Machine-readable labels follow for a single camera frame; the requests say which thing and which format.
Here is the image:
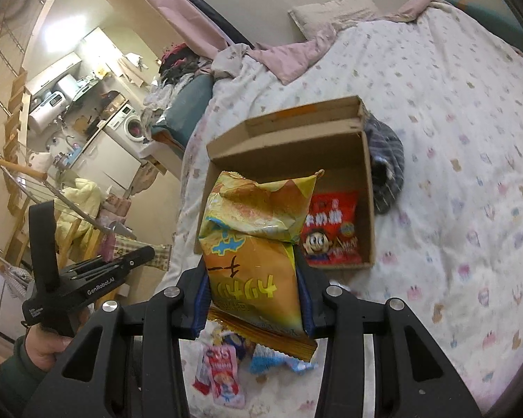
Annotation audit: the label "white cabinet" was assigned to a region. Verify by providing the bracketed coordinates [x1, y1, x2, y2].
[81, 131, 143, 189]

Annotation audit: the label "cardboard box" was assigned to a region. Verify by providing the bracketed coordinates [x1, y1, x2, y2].
[194, 95, 378, 271]

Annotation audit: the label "yellow snack bag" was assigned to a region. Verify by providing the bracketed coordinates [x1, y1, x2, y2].
[198, 169, 325, 340]

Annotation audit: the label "clothes drying rack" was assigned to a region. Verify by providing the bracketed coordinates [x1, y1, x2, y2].
[0, 148, 172, 289]

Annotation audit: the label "white kitchen appliance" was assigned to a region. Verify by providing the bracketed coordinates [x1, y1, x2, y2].
[27, 91, 71, 132]

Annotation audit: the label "large teal bolster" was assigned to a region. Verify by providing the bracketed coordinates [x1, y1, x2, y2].
[418, 0, 523, 55]

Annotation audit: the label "pink blanket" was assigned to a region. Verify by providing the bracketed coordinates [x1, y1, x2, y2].
[248, 0, 432, 86]

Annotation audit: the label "person's left hand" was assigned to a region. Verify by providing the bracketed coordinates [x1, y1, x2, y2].
[25, 323, 78, 374]

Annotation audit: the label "wooden staircase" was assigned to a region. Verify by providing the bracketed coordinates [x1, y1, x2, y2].
[0, 0, 50, 267]

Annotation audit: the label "blue white snack bag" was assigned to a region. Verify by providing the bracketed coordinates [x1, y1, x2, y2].
[248, 343, 319, 375]

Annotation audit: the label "light crumpled clothes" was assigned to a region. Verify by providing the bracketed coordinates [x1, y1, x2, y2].
[140, 79, 181, 141]

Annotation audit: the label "pile of dark clothes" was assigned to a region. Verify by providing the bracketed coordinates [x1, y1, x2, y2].
[157, 42, 215, 84]

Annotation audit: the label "pale yellow cloth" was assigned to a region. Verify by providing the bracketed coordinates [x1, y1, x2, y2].
[56, 178, 104, 245]

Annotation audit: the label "checkered cloth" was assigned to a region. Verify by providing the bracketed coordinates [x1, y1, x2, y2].
[113, 235, 174, 280]

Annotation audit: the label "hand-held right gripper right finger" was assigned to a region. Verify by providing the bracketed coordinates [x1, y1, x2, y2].
[293, 247, 482, 418]

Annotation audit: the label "beige pillow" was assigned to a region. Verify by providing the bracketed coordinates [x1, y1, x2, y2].
[288, 0, 386, 38]

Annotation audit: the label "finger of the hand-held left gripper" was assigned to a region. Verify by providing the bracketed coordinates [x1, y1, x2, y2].
[61, 245, 156, 280]

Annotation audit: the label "pink curtain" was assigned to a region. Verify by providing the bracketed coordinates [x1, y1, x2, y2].
[124, 0, 256, 58]

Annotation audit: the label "orange yellow snack packet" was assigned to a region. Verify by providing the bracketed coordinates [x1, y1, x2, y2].
[207, 305, 319, 363]

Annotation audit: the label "pink snack packet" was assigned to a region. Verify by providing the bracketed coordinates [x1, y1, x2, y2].
[193, 340, 248, 408]

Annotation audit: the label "red cartoon snack packet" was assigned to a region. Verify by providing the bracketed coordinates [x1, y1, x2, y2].
[302, 191, 362, 267]

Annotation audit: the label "white washing machine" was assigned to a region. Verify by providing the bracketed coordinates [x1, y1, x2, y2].
[105, 104, 147, 156]

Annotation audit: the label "white printed bed cover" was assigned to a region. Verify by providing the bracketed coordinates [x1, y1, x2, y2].
[154, 0, 523, 418]

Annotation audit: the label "dark striped cloth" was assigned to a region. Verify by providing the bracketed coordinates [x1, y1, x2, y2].
[364, 113, 406, 215]

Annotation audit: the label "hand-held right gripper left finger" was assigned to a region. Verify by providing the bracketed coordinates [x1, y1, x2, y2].
[24, 263, 211, 418]

